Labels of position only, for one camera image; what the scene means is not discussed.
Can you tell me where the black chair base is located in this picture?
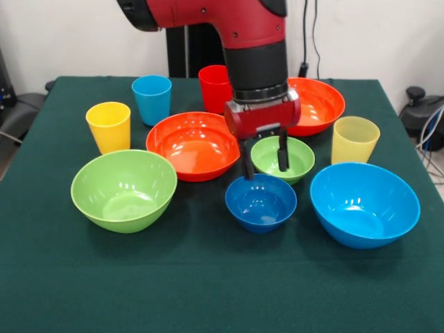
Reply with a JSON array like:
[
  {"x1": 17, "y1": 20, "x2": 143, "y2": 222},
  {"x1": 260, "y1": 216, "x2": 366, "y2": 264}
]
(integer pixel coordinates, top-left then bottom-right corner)
[{"x1": 398, "y1": 85, "x2": 444, "y2": 152}]

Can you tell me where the large light blue bowl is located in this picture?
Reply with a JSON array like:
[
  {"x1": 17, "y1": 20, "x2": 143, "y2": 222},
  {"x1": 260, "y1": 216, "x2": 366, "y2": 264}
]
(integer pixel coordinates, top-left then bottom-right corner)
[{"x1": 309, "y1": 162, "x2": 421, "y2": 250}]

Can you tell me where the small dark blue bowl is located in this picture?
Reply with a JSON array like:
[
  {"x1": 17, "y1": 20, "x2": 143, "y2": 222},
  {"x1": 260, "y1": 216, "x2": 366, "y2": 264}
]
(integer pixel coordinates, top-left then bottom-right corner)
[{"x1": 225, "y1": 173, "x2": 298, "y2": 234}]

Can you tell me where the light blue cup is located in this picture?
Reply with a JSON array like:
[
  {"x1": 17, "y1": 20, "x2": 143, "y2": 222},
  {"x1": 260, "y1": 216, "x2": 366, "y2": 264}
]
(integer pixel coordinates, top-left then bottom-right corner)
[{"x1": 131, "y1": 74, "x2": 173, "y2": 127}]

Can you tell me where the orange bowl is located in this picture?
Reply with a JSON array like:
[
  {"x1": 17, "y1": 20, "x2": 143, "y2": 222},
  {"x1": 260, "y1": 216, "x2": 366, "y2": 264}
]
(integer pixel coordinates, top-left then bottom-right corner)
[
  {"x1": 286, "y1": 76, "x2": 346, "y2": 137},
  {"x1": 145, "y1": 111, "x2": 242, "y2": 182}
]

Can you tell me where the translucent yellow cup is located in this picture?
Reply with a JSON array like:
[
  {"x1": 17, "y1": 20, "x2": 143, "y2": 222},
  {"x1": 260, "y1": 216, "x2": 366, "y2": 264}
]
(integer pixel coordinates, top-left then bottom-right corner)
[{"x1": 331, "y1": 116, "x2": 382, "y2": 166}]

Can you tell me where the floor cable bundle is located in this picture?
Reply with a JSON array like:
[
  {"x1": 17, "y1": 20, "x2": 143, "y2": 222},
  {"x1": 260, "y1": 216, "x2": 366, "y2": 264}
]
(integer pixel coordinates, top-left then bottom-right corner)
[{"x1": 416, "y1": 103, "x2": 444, "y2": 183}]

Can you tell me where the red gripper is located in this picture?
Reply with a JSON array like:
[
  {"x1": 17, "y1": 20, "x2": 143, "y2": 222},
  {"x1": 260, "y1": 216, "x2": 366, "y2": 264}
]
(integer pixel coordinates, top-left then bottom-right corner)
[{"x1": 223, "y1": 88, "x2": 302, "y2": 182}]

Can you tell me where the red cup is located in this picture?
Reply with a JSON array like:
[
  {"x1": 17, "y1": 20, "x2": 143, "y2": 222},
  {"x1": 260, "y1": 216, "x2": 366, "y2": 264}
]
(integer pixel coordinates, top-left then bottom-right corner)
[{"x1": 198, "y1": 65, "x2": 234, "y2": 115}]

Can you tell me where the black wall cable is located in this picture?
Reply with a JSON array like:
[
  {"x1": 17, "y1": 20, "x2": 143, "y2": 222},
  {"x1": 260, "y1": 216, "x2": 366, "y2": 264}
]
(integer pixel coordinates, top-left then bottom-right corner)
[{"x1": 299, "y1": 0, "x2": 322, "y2": 79}]

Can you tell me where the opaque yellow cup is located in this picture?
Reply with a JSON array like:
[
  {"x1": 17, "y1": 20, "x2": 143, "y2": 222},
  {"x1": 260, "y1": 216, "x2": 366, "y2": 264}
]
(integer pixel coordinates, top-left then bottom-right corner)
[{"x1": 85, "y1": 101, "x2": 132, "y2": 155}]

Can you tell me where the black chair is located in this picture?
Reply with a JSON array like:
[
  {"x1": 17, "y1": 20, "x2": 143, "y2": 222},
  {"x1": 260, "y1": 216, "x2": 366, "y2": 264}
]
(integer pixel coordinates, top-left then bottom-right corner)
[{"x1": 0, "y1": 80, "x2": 56, "y2": 145}]

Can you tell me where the small green bowl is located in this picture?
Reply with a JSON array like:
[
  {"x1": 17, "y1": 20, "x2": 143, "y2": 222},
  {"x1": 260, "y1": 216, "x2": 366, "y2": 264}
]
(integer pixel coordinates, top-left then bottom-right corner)
[{"x1": 250, "y1": 135, "x2": 316, "y2": 186}]

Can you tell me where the large green bowl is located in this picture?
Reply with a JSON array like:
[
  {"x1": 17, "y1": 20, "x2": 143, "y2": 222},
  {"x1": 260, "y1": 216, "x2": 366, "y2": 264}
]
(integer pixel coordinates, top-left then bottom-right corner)
[{"x1": 70, "y1": 149, "x2": 178, "y2": 234}]

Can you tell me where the dark green tablecloth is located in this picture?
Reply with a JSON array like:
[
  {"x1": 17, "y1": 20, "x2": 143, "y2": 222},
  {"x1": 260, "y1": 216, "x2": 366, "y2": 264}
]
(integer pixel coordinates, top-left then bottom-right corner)
[{"x1": 0, "y1": 75, "x2": 444, "y2": 333}]

